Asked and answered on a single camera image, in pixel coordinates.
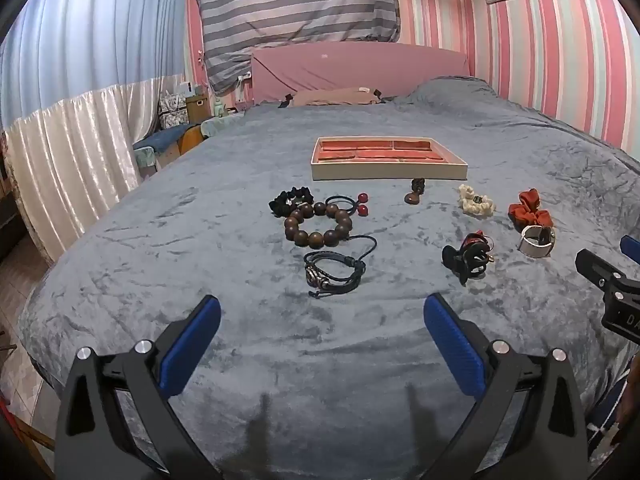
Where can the cardboard storage box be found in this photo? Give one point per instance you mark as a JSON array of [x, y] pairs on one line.
[[196, 107]]

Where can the white satin curtain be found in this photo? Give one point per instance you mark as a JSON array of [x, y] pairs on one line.
[[75, 150]]

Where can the pale green cloth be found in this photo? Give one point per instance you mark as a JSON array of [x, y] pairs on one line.
[[220, 124]]

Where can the person's dark striped clothing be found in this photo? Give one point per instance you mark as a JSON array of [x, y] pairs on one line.
[[605, 400]]

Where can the red-lined jewelry tray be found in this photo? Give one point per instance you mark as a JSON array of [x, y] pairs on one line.
[[390, 172]]

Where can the black scrunchie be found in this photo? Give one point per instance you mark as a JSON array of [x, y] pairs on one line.
[[280, 202]]

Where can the grey striped hanging cloth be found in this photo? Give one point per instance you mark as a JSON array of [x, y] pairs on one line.
[[290, 0]]

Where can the tan pillow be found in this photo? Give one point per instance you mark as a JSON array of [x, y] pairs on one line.
[[335, 96]]

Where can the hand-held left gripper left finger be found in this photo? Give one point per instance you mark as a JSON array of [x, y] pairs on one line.
[[192, 345]]

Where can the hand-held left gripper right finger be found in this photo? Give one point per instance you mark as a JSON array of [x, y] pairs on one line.
[[452, 345]]

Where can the orange chair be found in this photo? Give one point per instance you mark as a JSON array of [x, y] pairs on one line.
[[190, 141]]

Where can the orange scrunchie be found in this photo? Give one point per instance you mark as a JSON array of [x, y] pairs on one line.
[[525, 210]]

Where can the blue curtain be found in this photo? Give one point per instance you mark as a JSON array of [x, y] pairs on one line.
[[100, 25]]

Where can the patterned fabric bag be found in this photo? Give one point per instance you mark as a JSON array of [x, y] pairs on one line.
[[172, 110]]

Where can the black and red claw clip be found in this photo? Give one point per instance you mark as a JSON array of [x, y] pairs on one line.
[[455, 257]]

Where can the pink pillow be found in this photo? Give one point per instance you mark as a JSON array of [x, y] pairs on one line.
[[350, 67]]

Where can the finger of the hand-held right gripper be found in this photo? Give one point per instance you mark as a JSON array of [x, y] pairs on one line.
[[597, 270], [631, 249]]

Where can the cream scrunchie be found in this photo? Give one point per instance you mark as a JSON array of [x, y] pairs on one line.
[[470, 205]]

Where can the blue folded cloth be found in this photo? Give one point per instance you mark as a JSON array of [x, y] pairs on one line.
[[160, 137]]

